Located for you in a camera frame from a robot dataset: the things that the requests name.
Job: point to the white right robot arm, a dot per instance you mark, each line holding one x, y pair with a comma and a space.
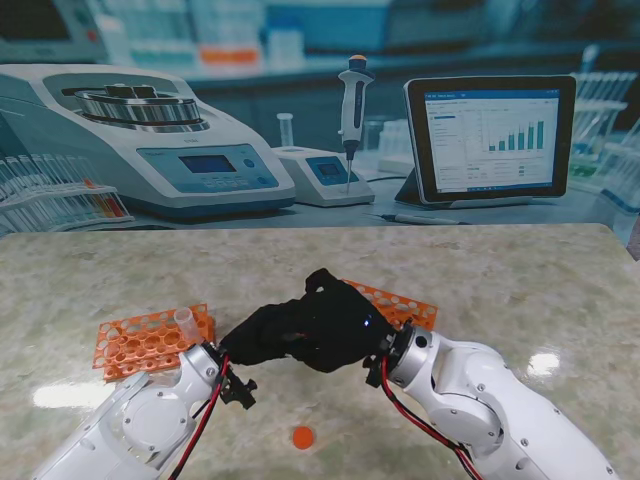
495, 415

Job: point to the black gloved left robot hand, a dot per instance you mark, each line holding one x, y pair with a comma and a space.
255, 340

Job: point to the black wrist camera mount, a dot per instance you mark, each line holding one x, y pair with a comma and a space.
242, 392
374, 372

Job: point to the printed laboratory backdrop poster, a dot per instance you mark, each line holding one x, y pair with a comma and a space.
320, 30

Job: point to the clear plastic test tube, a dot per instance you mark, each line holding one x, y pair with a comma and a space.
187, 325

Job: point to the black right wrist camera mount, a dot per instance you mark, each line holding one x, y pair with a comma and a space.
374, 372

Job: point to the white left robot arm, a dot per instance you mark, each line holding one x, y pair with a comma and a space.
145, 425

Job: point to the orange round tube cap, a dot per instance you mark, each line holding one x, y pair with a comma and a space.
303, 437

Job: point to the orange test tube rack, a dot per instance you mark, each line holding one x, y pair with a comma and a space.
145, 325
400, 305

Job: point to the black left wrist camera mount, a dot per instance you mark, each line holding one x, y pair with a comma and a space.
242, 392

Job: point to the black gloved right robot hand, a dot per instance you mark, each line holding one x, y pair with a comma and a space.
340, 325

